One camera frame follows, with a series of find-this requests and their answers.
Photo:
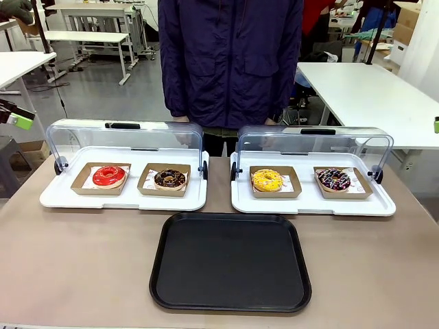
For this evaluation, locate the cardboard donut box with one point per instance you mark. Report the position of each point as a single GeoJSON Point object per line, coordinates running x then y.
{"type": "Point", "coordinates": [295, 190]}
{"type": "Point", "coordinates": [80, 186]}
{"type": "Point", "coordinates": [361, 190]}
{"type": "Point", "coordinates": [145, 188]}

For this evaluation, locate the chocolate glazed donut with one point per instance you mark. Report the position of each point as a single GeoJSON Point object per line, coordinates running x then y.
{"type": "Point", "coordinates": [161, 181]}

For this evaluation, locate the red glazed donut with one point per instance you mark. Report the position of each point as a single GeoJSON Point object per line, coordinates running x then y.
{"type": "Point", "coordinates": [103, 180]}

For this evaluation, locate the chocolate rainbow sprinkle donut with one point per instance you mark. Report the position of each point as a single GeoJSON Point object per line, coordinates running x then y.
{"type": "Point", "coordinates": [326, 181]}

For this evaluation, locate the yellow glazed donut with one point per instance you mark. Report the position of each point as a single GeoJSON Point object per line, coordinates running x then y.
{"type": "Point", "coordinates": [260, 183]}

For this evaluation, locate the black serving tray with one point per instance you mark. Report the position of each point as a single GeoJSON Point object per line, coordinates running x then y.
{"type": "Point", "coordinates": [229, 264]}

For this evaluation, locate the person's right hand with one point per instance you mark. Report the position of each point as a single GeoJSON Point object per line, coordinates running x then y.
{"type": "Point", "coordinates": [180, 119]}

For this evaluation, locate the person's left hand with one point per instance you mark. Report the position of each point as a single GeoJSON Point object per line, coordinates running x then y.
{"type": "Point", "coordinates": [274, 118]}

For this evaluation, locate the cardboard box on floor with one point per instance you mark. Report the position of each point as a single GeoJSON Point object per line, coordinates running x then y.
{"type": "Point", "coordinates": [32, 154]}

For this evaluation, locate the white table with rounded corner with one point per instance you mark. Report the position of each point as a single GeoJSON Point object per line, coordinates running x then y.
{"type": "Point", "coordinates": [17, 65]}

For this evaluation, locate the large white table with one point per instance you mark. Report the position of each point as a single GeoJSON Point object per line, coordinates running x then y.
{"type": "Point", "coordinates": [370, 92]}

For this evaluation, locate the white storage box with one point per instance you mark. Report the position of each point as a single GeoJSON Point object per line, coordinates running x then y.
{"type": "Point", "coordinates": [399, 53]}

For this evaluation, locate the dark green jacket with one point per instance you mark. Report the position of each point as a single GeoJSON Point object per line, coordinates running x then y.
{"type": "Point", "coordinates": [15, 8]}

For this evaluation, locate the stacked cardboard boxes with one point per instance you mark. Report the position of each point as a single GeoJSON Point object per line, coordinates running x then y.
{"type": "Point", "coordinates": [406, 24]}

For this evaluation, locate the white bench table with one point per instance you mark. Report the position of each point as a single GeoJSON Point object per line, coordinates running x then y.
{"type": "Point", "coordinates": [85, 36]}

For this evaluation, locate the clear display case lid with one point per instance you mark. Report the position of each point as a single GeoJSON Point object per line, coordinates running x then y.
{"type": "Point", "coordinates": [130, 137]}
{"type": "Point", "coordinates": [308, 142]}

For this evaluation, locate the background person in blue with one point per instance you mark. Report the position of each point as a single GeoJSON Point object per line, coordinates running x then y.
{"type": "Point", "coordinates": [374, 17]}

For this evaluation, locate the white display case base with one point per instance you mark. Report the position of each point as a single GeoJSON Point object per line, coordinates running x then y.
{"type": "Point", "coordinates": [120, 204]}
{"type": "Point", "coordinates": [308, 207]}

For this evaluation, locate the black bag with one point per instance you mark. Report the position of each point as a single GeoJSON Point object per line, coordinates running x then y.
{"type": "Point", "coordinates": [319, 57]}

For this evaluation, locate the background person in red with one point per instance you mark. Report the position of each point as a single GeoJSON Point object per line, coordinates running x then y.
{"type": "Point", "coordinates": [315, 15]}

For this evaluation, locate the person in navy jacket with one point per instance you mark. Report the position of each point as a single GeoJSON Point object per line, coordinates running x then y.
{"type": "Point", "coordinates": [229, 61]}

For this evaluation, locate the black camera stand pole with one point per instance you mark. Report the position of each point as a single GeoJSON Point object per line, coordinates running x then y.
{"type": "Point", "coordinates": [41, 27]}
{"type": "Point", "coordinates": [375, 34]}

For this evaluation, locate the white workbench with frame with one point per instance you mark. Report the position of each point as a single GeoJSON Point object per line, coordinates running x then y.
{"type": "Point", "coordinates": [89, 8]}

